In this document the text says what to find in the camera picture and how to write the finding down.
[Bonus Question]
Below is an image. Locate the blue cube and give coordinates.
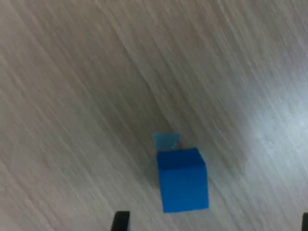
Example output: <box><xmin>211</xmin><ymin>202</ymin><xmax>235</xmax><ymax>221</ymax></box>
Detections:
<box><xmin>156</xmin><ymin>147</ymin><xmax>209</xmax><ymax>214</ymax></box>

